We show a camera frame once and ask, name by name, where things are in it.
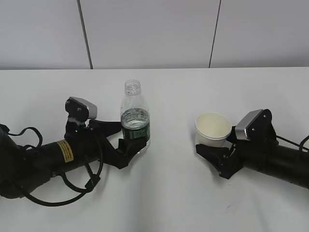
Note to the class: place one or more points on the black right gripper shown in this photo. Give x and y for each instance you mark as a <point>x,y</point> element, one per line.
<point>250,154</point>

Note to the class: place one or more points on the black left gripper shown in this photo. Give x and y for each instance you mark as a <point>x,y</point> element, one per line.
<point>91,142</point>

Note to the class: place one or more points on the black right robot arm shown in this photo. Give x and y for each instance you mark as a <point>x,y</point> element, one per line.
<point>291,165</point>

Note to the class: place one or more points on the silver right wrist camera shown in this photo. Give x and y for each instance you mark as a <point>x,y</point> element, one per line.
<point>255,126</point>

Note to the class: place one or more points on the white paper cup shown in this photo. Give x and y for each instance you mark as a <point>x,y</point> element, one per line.
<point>212,129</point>

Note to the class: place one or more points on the clear water bottle green label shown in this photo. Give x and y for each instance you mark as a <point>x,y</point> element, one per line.
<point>134,114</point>

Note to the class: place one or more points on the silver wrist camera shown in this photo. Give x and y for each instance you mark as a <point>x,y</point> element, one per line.
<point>80,110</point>
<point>255,126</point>

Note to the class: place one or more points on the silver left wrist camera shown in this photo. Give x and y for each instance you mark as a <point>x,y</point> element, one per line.
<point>80,110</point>

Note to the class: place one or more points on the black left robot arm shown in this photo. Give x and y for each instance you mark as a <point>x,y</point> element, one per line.
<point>25,168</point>

